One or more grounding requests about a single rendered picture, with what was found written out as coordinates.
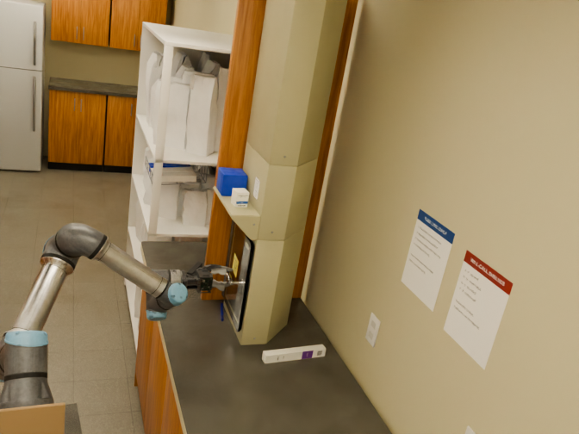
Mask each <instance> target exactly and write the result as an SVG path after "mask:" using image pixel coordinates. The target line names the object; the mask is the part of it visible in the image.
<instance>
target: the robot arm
mask: <svg viewBox="0 0 579 434"><path fill-rule="evenodd" d="M81 256H85V257H87V258H88V259H90V260H94V259H96V260H97V261H99V262H100V263H102V264H104V265H105V266H107V267H109V268H110V269H112V270H113V271H114V272H116V273H117V274H119V275H121V276H123V277H124V278H126V279H127V280H129V281H130V282H132V283H133V284H135V285H136V286H138V287H139V288H140V289H143V290H145V291H146V318H147V319H148V320H151V321H160V320H164V319H166V314H167V312H166V311H168V310H170V309H171V308H173V307H175V306H179V305H180V304H182V303H183V302H185V301H186V299H187V297H188V290H187V289H196V290H197V293H198V294H201V293H211V291H210V290H212V288H218V289H219V290H220V291H224V288H225V287H228V286H231V285H230V284H229V283H228V282H222V281H220V282H218V281H216V280H215V279H213V274H220V275H226V274H227V271H228V272H230V271H233V269H231V268H229V267H226V266H221V265H218V264H208V265H206V266H202V263H201V262H196V263H195V264H194V265H193V266H192V267H191V268H190V270H189V271H188V272H187V274H186V275H185V271H184V270H175V269H173V270H151V269H150V268H148V267H147V266H145V265H144V264H143V263H141V262H140V261H138V260H137V259H135V258H134V257H132V256H130V255H129V254H127V253H126V252H125V251H123V250H122V249H120V248H119V247H117V246H116V245H114V244H112V243H111V242H109V237H107V236H106V235H105V234H103V233H101V232H99V231H98V230H97V229H95V228H93V227H91V226H87V225H85V224H82V223H69V224H67V225H64V226H62V227H61V228H60V229H59V230H58V231H57V232H56V233H55V234H54V235H53V236H52V237H51V238H50V239H48V241H47V242H46V243H45V245H44V247H43V252H42V256H41V258H40V264H41V266H42V267H41V269H40V272H39V274H38V276H37V277H36V279H35V281H34V285H33V287H32V288H31V290H30V292H29V294H28V297H27V299H26V300H25V302H24V304H23V307H22V310H21V311H20V313H19V315H18V317H17V319H16V322H15V324H14V325H13V328H12V329H11V330H9V331H7V332H5V333H4V335H3V337H2V339H1V341H0V382H3V390H2V392H1V395H0V409H7V408H15V407H23V406H38V405H46V404H54V399H53V395H52V393H51V390H50V387H49V385H48V381H47V353H48V340H47V333H46V332H44V331H42V329H43V327H44V325H45V323H46V321H47V318H48V315H49V313H50V312H51V310H52V307H53V304H54V302H55V300H56V298H57V296H58V294H59V291H60V289H61V287H62V285H63V282H64V280H65V278H66V276H67V275H70V274H72V272H73V271H74V269H75V267H76V265H77V263H78V260H79V258H80V257H81ZM210 272H211V273H210ZM202 291H208V292H202Z"/></svg>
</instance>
